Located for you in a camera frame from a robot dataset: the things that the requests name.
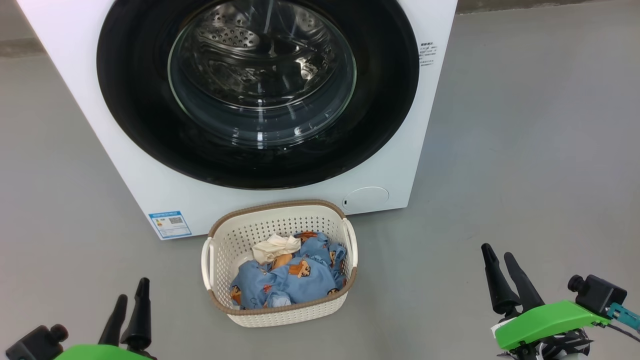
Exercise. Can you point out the cream white garment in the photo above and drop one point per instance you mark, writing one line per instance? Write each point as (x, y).
(272, 247)

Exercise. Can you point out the blue energy label sticker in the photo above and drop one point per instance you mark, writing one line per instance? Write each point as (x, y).
(170, 225)

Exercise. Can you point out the small printed text label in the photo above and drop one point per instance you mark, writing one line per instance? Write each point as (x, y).
(428, 54)

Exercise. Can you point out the blue cartoon print garment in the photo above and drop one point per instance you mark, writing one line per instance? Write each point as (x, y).
(295, 285)

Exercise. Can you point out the round white filter cover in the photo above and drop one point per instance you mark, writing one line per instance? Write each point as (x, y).
(366, 199)

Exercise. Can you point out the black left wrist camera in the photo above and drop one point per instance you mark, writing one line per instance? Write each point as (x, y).
(32, 345)

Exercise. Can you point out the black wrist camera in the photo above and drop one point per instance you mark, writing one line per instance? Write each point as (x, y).
(32, 345)
(600, 295)

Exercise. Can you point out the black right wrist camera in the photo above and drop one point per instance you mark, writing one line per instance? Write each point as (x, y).
(600, 295)

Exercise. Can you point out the glass washing machine door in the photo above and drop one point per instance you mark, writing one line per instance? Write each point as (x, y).
(135, 100)

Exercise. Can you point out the white front-load washing machine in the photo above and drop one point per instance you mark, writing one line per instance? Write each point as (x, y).
(125, 165)

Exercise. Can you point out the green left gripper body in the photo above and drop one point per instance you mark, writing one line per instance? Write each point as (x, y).
(100, 352)

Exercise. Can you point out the cream perforated laundry basket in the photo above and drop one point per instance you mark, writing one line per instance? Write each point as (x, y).
(240, 235)

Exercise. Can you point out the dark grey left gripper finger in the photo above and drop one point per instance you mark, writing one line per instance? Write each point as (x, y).
(139, 320)
(114, 325)

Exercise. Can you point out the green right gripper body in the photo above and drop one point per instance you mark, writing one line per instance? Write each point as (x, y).
(545, 320)

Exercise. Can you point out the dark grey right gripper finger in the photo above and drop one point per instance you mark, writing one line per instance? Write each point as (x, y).
(500, 290)
(525, 290)

